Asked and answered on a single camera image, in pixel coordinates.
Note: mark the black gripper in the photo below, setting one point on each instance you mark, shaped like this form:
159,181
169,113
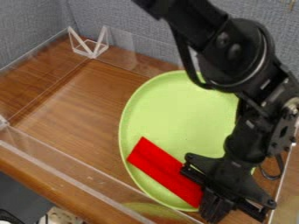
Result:
230,188

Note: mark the red cross-shaped block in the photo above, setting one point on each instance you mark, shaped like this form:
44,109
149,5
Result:
163,168

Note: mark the green round plate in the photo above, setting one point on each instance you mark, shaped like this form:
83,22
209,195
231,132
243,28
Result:
181,117

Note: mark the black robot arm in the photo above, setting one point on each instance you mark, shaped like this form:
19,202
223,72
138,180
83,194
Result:
229,55

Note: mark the clear acrylic corner bracket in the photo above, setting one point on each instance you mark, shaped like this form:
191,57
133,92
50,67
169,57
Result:
87,47

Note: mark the clear acrylic enclosure wall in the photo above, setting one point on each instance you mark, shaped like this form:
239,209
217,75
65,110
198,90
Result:
62,102

